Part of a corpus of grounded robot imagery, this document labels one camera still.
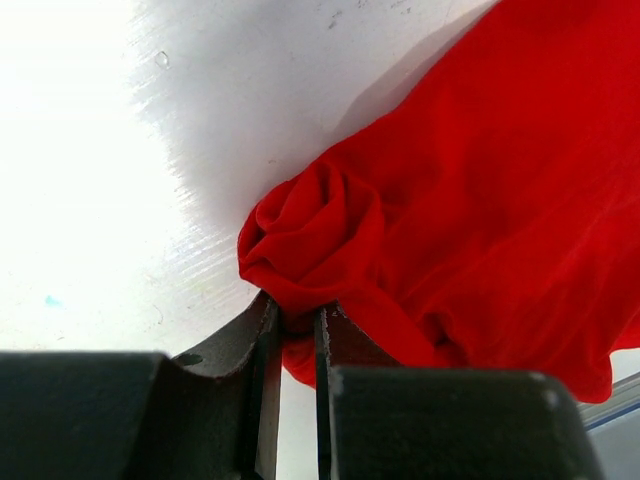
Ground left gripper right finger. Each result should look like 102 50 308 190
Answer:
315 303 603 479

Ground aluminium front rail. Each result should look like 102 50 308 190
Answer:
578 373 639 431

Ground red t shirt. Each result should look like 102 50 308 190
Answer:
238 0 639 403

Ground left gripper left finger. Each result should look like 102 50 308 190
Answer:
1 294 280 479

